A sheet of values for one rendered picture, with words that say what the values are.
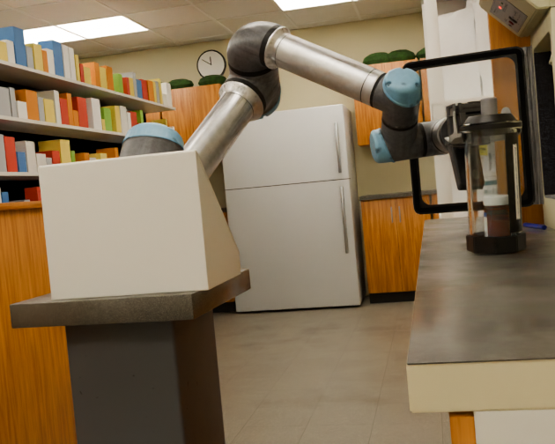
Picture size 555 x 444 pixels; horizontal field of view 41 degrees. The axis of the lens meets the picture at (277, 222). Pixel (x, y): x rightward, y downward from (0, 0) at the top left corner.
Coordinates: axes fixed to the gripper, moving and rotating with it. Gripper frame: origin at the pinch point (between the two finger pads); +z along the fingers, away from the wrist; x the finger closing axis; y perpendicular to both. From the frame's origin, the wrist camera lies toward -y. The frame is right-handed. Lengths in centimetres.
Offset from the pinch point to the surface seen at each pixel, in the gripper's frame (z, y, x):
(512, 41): -58, 26, 28
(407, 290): -519, -108, 97
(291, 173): -531, 4, 3
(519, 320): 60, -20, -19
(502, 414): 74, -24, -26
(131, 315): 13, -24, -63
